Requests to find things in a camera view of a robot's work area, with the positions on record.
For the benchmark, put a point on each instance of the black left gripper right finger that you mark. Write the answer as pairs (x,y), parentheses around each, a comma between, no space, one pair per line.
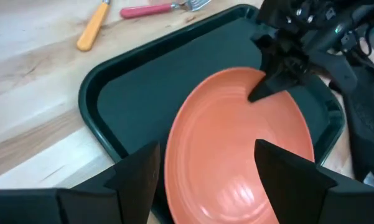
(292,186)

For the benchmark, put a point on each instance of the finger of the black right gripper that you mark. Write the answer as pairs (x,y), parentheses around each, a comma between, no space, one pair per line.
(269,87)
(269,46)

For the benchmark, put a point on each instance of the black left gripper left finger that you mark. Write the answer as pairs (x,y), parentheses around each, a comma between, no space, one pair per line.
(137,186)

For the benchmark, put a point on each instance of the orange round plate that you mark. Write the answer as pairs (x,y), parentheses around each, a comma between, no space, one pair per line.
(221,140)

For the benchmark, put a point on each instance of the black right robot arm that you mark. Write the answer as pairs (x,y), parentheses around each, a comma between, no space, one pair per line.
(367,118)

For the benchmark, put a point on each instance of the dark green plastic tray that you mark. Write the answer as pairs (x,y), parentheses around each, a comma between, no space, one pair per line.
(158,77)

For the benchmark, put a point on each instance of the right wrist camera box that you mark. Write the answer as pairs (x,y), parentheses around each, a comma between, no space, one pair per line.
(342,28)

